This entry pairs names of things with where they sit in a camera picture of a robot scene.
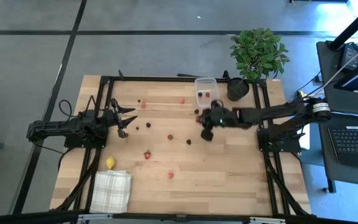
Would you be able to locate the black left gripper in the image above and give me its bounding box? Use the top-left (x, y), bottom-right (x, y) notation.
top-left (103, 98), bottom-right (139, 139)

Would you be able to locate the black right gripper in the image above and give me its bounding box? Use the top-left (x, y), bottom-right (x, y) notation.
top-left (198, 100), bottom-right (239, 142)

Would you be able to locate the clear plastic tupperware container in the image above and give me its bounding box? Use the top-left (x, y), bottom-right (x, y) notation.
top-left (194, 77), bottom-right (220, 110)

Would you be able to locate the black plant pot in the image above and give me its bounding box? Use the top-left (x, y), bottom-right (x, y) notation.
top-left (227, 77), bottom-right (250, 102)

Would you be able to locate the yellow lemon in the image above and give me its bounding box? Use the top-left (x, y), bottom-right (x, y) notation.
top-left (105, 156), bottom-right (117, 170)

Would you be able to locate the white checkered cloth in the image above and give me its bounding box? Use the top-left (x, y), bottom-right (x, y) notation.
top-left (89, 169), bottom-right (132, 214)

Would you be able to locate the green leafy plant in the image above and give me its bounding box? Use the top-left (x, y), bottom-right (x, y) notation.
top-left (229, 27), bottom-right (291, 82)

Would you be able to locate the dark grey desk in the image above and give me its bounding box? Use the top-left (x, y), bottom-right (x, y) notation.
top-left (316, 40), bottom-right (358, 114)
top-left (317, 111), bottom-right (358, 194)

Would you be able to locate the black laptop keyboard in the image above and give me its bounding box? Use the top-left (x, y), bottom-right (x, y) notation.
top-left (328, 124), bottom-right (358, 170)

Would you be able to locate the black power adapter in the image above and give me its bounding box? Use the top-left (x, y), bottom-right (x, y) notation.
top-left (340, 42), bottom-right (358, 72)

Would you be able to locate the black diagonal pole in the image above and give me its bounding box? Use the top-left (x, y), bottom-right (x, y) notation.
top-left (327, 0), bottom-right (358, 51)

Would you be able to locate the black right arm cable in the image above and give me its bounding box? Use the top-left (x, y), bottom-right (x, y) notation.
top-left (211, 98), bottom-right (225, 110)

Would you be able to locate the silver frame bracket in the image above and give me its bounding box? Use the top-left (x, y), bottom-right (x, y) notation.
top-left (249, 217), bottom-right (286, 224)
top-left (78, 213), bottom-right (113, 222)

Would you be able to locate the black floor cable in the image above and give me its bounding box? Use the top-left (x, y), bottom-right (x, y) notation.
top-left (286, 71), bottom-right (326, 118)

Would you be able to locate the thin white cord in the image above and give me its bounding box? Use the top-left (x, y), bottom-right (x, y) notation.
top-left (320, 37), bottom-right (358, 90)

